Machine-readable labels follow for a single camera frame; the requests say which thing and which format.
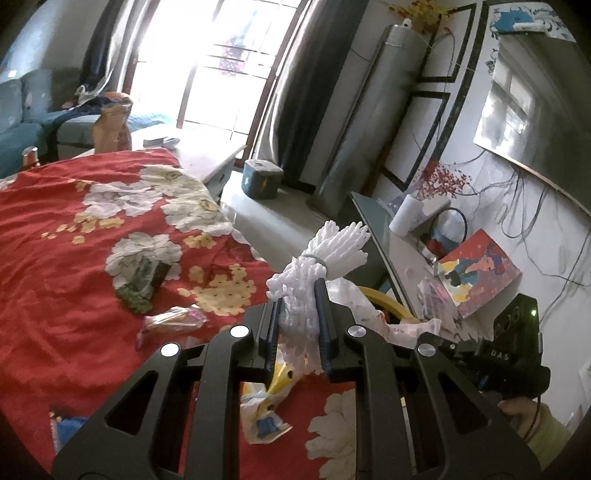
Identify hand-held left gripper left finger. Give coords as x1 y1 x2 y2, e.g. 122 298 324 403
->
51 296 284 480

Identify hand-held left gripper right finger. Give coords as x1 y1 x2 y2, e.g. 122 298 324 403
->
313 278 542 480

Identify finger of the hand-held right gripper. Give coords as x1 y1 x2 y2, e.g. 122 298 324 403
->
438 340 478 370

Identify white plastic bag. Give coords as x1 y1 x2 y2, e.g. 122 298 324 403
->
323 277 443 352

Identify yellow round bin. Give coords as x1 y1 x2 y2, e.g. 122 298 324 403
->
353 285 421 324

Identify white foam fruit net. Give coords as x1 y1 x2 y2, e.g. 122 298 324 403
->
267 220 371 372

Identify person's right forearm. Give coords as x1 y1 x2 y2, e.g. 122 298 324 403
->
522 403 574 468

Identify person's right hand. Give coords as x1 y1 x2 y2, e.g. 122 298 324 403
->
498 399 543 439

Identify clear bead organiser box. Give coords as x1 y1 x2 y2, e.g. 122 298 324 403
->
418 277 457 320

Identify colourful cartoon picture book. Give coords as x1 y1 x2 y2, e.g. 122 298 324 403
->
436 228 522 319

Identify yellow and white wrapper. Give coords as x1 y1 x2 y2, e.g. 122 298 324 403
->
239 362 296 446

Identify pink snack wrapper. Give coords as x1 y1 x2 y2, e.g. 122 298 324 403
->
135 305 208 350

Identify glass-topped media cabinet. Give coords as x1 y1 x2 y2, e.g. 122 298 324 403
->
350 191 506 344

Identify dark green wrapper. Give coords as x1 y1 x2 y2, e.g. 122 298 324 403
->
113 255 170 315

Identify white cylindrical vase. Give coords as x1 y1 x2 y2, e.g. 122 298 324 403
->
389 194 426 235

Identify blue storage box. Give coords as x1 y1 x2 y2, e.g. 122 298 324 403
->
241 159 284 200

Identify red berry branches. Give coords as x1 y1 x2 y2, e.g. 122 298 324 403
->
412 159 468 202

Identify white coffee table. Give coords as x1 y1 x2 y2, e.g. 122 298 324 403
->
69 131 250 197

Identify silver standing air conditioner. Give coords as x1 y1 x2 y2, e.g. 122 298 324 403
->
300 22 431 223

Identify blue snack packet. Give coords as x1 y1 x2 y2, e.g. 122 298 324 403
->
50 408 90 455

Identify red floral blanket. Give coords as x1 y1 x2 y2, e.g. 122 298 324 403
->
0 148 365 480

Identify dark curtain with grey lining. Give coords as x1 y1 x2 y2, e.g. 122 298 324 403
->
82 0 160 101
253 0 372 185

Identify brown paper bag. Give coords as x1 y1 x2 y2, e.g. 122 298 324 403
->
92 92 134 155

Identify blue fabric sofa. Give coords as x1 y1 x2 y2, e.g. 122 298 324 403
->
0 68 169 178

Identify yellow artificial flowers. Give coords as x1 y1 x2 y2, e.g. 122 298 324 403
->
388 0 454 34

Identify basket with black handle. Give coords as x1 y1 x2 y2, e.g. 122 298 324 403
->
429 208 470 258

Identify wall-mounted television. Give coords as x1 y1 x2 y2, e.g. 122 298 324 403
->
473 34 591 210

